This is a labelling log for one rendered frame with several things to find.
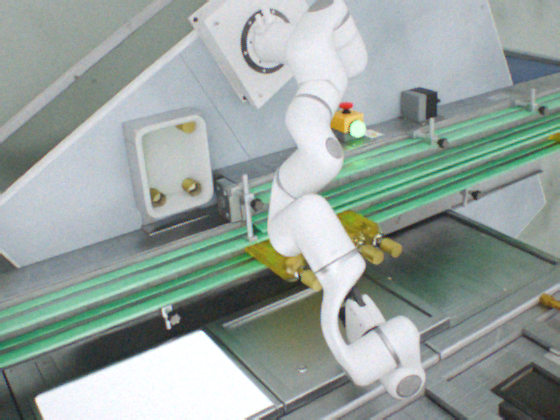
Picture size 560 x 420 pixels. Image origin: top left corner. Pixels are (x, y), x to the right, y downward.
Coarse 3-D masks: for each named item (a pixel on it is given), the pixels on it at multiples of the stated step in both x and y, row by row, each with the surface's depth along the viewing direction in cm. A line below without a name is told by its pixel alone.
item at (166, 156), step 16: (144, 128) 140; (160, 128) 142; (176, 128) 152; (144, 144) 149; (160, 144) 151; (176, 144) 153; (192, 144) 154; (144, 160) 150; (160, 160) 152; (176, 160) 155; (192, 160) 156; (208, 160) 151; (144, 176) 143; (160, 176) 154; (176, 176) 156; (192, 176) 159; (208, 176) 153; (144, 192) 145; (176, 192) 158; (208, 192) 155; (160, 208) 151; (176, 208) 151
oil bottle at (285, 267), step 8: (264, 240) 154; (248, 248) 159; (256, 248) 155; (264, 248) 152; (272, 248) 151; (256, 256) 156; (264, 256) 153; (272, 256) 149; (280, 256) 147; (296, 256) 147; (264, 264) 154; (272, 264) 150; (280, 264) 147; (288, 264) 145; (296, 264) 145; (304, 264) 146; (280, 272) 148; (288, 272) 145; (288, 280) 146
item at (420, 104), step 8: (416, 88) 193; (424, 88) 192; (408, 96) 189; (416, 96) 186; (424, 96) 186; (432, 96) 188; (408, 104) 190; (416, 104) 187; (424, 104) 187; (432, 104) 189; (408, 112) 191; (416, 112) 188; (424, 112) 188; (432, 112) 190
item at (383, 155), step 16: (496, 112) 198; (512, 112) 199; (528, 112) 197; (448, 128) 187; (464, 128) 187; (480, 128) 186; (400, 144) 177; (416, 144) 177; (352, 160) 168; (368, 160) 168; (384, 160) 167; (336, 176) 159; (256, 192) 154
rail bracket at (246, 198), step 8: (232, 184) 152; (248, 184) 146; (232, 192) 151; (240, 192) 149; (248, 192) 147; (240, 200) 148; (248, 200) 145; (256, 200) 143; (248, 208) 148; (256, 208) 143; (248, 216) 149; (248, 224) 150; (248, 232) 151; (248, 240) 151
